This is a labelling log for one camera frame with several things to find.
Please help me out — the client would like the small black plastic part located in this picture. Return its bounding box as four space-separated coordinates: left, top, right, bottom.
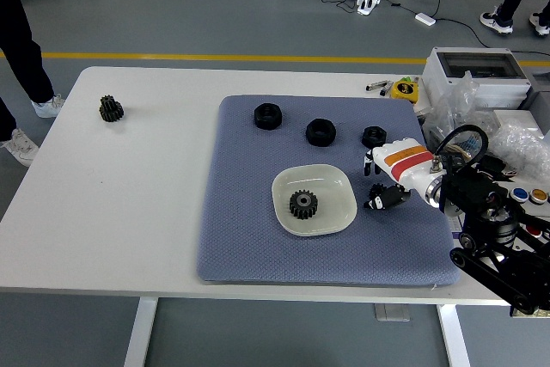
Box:
484 155 516 179

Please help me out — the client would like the grey blue-yellow button box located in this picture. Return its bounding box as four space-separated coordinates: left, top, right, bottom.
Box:
504 184 550 213

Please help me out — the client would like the white square plate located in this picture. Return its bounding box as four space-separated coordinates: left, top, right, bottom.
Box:
271 162 359 237

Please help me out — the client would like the white electrical enclosure box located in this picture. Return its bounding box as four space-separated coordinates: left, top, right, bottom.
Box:
419 47 534 110

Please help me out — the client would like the clear plastic bag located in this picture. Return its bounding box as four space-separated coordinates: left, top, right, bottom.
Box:
423 70 495 157

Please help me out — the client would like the large black gear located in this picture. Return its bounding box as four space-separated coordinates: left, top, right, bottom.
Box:
288 189 319 221

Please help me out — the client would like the medium black hex nut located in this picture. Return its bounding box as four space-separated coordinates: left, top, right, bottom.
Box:
305 118 336 147

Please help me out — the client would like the bubble wrap bundle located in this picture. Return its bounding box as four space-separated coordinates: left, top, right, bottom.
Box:
487 122 550 181

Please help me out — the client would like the purple small packet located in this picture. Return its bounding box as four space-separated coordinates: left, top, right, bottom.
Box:
449 215 468 240

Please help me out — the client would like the small black hex nut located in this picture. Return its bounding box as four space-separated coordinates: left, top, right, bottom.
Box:
361 125 389 150

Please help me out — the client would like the large black hex nut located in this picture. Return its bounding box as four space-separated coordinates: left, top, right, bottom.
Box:
253 102 283 131

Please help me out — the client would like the grey device case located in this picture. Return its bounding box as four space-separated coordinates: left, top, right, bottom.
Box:
517 72 550 113

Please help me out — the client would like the yellow tape measure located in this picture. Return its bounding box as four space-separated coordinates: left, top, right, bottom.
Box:
389 77 420 104

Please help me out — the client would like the white power strip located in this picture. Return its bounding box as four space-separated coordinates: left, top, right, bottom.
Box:
356 0 383 15

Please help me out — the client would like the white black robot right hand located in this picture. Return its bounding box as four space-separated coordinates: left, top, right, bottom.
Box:
363 137 436 212

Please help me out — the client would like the grey under-table bracket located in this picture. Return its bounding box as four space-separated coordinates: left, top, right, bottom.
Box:
373 303 412 322

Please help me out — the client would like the blue-grey textured mat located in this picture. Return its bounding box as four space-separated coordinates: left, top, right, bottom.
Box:
196 95 461 287

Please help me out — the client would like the white flat box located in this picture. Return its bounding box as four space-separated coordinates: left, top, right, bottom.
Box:
492 107 550 136

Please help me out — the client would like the black stacked double gear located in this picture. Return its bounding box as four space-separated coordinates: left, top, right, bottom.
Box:
99 95 125 124

